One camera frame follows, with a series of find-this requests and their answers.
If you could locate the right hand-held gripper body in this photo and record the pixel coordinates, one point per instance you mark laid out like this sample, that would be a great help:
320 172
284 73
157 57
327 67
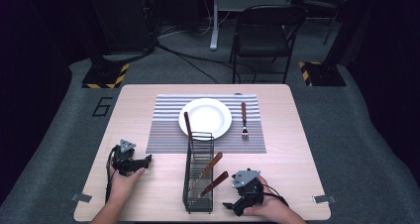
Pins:
247 186

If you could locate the black folding chair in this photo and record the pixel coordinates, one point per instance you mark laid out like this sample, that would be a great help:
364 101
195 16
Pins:
264 39

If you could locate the black yellow striped stand base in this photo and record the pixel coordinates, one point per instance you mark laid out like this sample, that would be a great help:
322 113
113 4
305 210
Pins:
105 76
325 74

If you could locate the dark equipment cabinet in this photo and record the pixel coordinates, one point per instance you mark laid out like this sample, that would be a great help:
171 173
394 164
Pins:
122 19

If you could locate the white metal stand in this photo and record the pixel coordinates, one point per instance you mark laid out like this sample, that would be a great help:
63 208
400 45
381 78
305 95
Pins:
215 25

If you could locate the person's left hand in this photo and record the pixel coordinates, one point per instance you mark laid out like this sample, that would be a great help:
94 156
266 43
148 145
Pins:
124 184

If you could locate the grey tape strip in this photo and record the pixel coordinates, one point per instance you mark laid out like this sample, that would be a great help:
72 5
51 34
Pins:
81 198
324 199

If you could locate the grey striped placemat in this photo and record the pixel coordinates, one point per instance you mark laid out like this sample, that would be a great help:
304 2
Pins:
165 134

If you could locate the person's right hand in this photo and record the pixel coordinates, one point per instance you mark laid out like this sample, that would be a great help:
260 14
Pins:
272 202

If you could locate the white plate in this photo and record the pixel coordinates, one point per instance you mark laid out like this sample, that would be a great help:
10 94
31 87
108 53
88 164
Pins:
208 116

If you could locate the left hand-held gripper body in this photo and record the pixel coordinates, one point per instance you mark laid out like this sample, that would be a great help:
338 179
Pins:
124 158

